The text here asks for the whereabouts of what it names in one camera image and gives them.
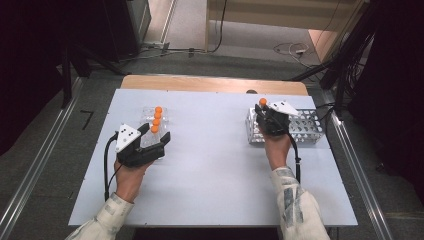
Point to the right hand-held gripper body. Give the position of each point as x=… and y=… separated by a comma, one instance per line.
x=275, y=123

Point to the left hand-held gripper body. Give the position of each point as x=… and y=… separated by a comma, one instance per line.
x=140, y=156

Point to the clear plastic tube rack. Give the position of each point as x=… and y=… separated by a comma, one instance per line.
x=148, y=115

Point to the metal perforated tube rack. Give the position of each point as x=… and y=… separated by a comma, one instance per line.
x=306, y=128

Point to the person's right hand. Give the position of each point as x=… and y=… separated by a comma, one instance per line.
x=276, y=150

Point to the person's left hand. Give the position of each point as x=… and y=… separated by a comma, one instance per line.
x=130, y=181

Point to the wooden table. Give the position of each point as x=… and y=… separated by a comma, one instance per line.
x=206, y=83

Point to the white table board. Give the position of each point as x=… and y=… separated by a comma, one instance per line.
x=213, y=180

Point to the black tripod stand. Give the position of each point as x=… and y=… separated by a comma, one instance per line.
x=340, y=73

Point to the grey power strip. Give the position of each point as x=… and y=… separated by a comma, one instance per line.
x=156, y=45

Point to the black metal stand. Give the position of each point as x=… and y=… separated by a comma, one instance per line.
x=66, y=76

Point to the light wooden furniture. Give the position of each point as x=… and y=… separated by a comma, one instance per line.
x=276, y=13

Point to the dark cabinet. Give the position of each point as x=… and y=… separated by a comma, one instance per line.
x=126, y=30

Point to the aluminium floor rail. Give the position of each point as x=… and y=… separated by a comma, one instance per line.
x=360, y=156
x=40, y=156

